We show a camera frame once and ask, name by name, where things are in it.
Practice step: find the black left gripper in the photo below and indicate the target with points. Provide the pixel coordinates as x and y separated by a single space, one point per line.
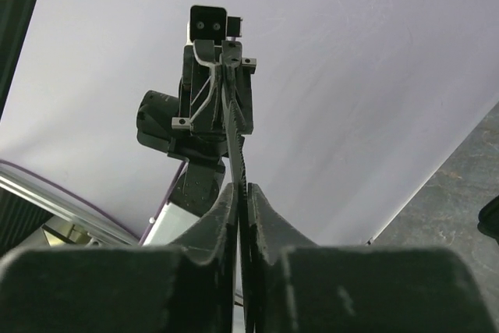
211 76

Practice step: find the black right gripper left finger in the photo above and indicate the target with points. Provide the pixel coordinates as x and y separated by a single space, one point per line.
185 286

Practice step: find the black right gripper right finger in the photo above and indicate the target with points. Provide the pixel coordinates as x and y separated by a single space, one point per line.
298 286

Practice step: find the black wide-tooth comb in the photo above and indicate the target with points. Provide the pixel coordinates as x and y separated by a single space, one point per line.
233 103

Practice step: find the black zippered tool case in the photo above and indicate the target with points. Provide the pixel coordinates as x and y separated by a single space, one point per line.
488 219

